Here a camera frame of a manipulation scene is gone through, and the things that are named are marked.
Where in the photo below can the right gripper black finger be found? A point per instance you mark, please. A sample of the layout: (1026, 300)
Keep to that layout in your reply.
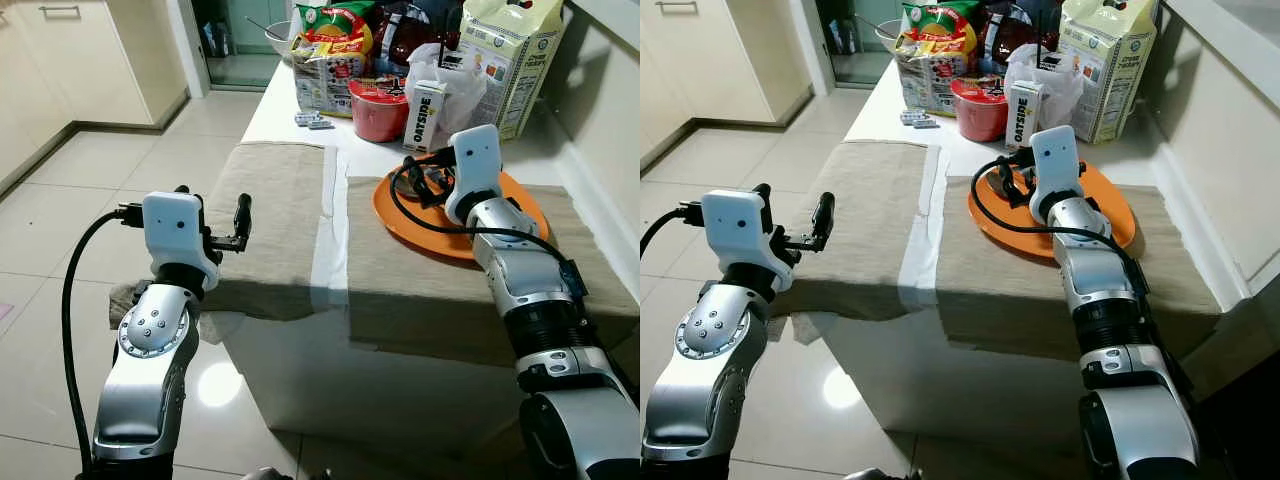
(414, 190)
(1004, 190)

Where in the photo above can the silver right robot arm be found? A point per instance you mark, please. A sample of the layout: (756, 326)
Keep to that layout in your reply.
(530, 280)
(1095, 280)

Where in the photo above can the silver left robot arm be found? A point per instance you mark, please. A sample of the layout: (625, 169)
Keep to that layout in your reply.
(710, 390)
(150, 390)

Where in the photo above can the beige linen placemat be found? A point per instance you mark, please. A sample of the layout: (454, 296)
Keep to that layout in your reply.
(870, 200)
(1000, 300)
(270, 200)
(420, 300)

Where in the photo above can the white Oatside drink carton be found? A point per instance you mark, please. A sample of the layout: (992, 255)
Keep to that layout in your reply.
(424, 118)
(1025, 118)

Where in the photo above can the red instant noodle bowl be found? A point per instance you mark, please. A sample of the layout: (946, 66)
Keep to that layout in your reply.
(978, 118)
(375, 118)

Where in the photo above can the orange plate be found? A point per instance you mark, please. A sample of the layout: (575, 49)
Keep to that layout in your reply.
(522, 215)
(1110, 215)

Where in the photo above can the white plastic bag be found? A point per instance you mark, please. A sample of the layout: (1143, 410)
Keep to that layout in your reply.
(462, 90)
(1065, 85)

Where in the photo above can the small grey blister pack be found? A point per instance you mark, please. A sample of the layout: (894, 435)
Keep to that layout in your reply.
(920, 119)
(313, 119)

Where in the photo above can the large cream printed carton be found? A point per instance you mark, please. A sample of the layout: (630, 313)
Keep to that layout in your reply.
(515, 70)
(1110, 70)

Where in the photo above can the dark red snack bag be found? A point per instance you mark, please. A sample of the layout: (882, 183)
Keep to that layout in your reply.
(410, 30)
(1010, 30)

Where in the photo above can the beige kitchen cabinet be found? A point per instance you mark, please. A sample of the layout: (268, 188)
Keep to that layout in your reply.
(720, 60)
(80, 60)

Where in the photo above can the white kitchen island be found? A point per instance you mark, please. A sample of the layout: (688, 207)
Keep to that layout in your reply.
(330, 380)
(900, 380)

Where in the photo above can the white raised bar counter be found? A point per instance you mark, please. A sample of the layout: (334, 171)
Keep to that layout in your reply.
(600, 120)
(1220, 120)

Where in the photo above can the red yellow snack bag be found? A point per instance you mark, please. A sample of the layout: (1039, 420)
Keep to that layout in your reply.
(335, 28)
(940, 28)

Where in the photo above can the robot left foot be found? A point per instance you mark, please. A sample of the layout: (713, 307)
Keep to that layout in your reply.
(268, 473)
(880, 473)

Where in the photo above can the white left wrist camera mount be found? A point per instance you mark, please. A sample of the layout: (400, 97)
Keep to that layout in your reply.
(735, 225)
(178, 225)

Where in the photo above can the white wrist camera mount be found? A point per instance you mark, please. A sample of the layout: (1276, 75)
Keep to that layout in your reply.
(1057, 160)
(475, 160)
(735, 225)
(178, 225)

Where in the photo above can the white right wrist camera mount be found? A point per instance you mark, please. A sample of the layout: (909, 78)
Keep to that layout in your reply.
(1057, 160)
(475, 160)

